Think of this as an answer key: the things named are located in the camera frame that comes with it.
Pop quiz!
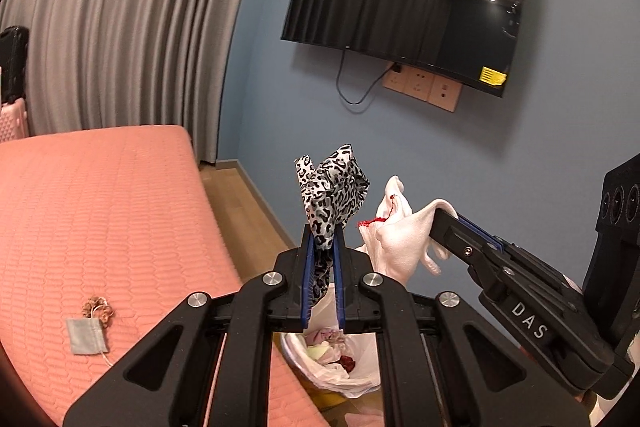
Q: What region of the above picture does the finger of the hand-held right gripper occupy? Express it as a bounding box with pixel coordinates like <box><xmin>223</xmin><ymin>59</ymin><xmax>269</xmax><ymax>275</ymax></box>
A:
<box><xmin>430</xmin><ymin>209</ymin><xmax>516</xmax><ymax>303</ymax></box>
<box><xmin>455</xmin><ymin>213</ymin><xmax>583</xmax><ymax>304</ymax></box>

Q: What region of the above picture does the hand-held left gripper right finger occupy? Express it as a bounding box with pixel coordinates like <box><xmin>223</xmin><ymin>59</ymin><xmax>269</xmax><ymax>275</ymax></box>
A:
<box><xmin>331</xmin><ymin>226</ymin><xmax>590</xmax><ymax>427</ymax></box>

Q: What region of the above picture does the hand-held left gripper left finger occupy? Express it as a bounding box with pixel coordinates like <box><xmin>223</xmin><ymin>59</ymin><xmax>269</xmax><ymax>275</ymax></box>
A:
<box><xmin>62</xmin><ymin>226</ymin><xmax>316</xmax><ymax>427</ymax></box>

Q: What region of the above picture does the pink cloth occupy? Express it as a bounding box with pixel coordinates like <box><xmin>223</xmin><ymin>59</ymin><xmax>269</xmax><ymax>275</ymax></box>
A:
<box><xmin>305</xmin><ymin>328</ymin><xmax>347</xmax><ymax>365</ymax></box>

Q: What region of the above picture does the bin with white liner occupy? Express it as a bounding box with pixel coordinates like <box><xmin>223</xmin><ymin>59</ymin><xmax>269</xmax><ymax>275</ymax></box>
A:
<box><xmin>279</xmin><ymin>287</ymin><xmax>382</xmax><ymax>400</ymax></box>

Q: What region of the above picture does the leopard print cloth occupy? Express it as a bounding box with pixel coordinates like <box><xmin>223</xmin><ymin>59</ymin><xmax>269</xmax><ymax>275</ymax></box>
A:
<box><xmin>292</xmin><ymin>143</ymin><xmax>372</xmax><ymax>308</ymax></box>

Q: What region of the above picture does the yellow trash bin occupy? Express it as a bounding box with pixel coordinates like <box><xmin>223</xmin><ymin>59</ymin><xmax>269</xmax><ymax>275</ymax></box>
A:
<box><xmin>305</xmin><ymin>386</ymin><xmax>351</xmax><ymax>409</ymax></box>

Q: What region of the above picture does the yellow sticker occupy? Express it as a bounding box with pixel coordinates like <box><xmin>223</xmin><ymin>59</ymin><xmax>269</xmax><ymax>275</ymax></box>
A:
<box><xmin>479</xmin><ymin>66</ymin><xmax>508</xmax><ymax>86</ymax></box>

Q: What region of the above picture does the pink quilted bed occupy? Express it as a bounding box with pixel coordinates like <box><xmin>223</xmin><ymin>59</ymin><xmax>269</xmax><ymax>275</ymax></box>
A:
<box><xmin>0</xmin><ymin>123</ymin><xmax>333</xmax><ymax>427</ymax></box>

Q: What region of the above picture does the grey curtain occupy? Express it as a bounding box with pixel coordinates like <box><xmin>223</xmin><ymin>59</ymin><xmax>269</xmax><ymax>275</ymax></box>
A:
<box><xmin>0</xmin><ymin>0</ymin><xmax>275</xmax><ymax>165</ymax></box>

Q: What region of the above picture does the pink suitcase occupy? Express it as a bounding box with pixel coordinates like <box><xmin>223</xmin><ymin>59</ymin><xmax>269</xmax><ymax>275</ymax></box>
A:
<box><xmin>0</xmin><ymin>99</ymin><xmax>30</xmax><ymax>144</ymax></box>

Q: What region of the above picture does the beige wall outlet panel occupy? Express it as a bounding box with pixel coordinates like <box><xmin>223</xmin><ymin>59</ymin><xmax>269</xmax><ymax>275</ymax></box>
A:
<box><xmin>382</xmin><ymin>63</ymin><xmax>461</xmax><ymax>114</ymax></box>

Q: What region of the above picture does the black power cable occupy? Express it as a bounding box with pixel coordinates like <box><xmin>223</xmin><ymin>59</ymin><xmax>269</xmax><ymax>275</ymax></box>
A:
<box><xmin>336</xmin><ymin>48</ymin><xmax>401</xmax><ymax>106</ymax></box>

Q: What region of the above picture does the grey drawstring pouch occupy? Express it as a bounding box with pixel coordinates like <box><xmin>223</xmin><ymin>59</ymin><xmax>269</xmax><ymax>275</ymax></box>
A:
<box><xmin>66</xmin><ymin>317</ymin><xmax>110</xmax><ymax>364</ymax></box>

